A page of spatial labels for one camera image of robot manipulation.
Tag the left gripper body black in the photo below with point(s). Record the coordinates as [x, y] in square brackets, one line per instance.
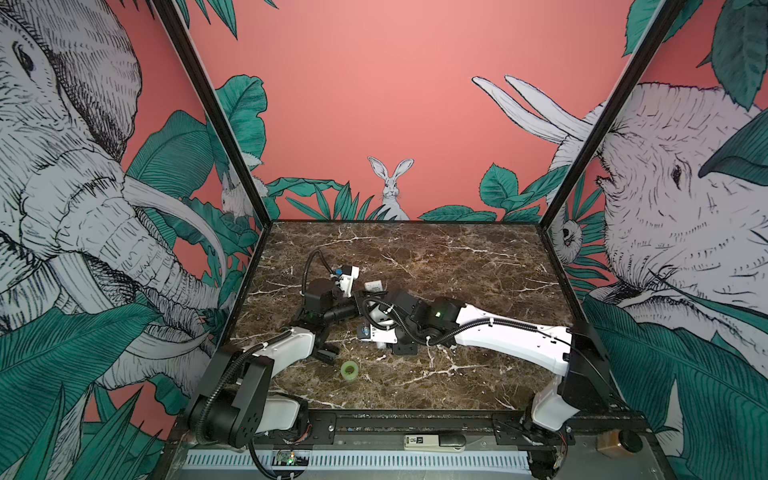
[340, 310]

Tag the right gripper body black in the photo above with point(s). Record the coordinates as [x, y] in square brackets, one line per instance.
[372, 327]

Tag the white remote control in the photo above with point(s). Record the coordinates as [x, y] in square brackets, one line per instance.
[382, 338]

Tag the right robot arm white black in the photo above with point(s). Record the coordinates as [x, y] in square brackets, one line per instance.
[574, 355]

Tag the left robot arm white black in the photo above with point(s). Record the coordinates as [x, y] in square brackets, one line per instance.
[233, 404]

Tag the black clip object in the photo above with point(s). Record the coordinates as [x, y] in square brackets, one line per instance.
[326, 353]

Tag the green tape roll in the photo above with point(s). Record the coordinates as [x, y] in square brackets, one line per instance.
[349, 370]

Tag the white label tag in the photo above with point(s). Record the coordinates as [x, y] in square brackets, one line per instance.
[425, 443]

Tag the small circuit board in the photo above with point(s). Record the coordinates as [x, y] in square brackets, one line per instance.
[290, 459]

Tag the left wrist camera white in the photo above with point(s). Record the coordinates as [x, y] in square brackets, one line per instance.
[345, 277]

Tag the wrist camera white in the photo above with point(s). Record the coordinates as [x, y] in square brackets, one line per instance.
[345, 277]
[378, 319]

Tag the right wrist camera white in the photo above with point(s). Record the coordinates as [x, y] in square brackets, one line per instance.
[378, 319]

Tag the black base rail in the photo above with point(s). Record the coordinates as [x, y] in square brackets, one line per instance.
[505, 427]

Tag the white slotted cable duct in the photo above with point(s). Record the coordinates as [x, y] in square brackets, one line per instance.
[515, 462]

